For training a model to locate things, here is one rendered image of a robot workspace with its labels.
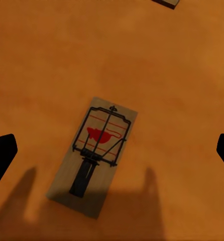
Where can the cabinet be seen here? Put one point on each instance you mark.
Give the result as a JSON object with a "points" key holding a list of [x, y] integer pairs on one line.
{"points": [[168, 65]]}

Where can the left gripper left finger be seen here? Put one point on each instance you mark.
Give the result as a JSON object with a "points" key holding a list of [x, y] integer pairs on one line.
{"points": [[8, 150]]}

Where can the mousetrap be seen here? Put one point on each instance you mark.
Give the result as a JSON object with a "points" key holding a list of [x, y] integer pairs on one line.
{"points": [[87, 170], [168, 3]]}

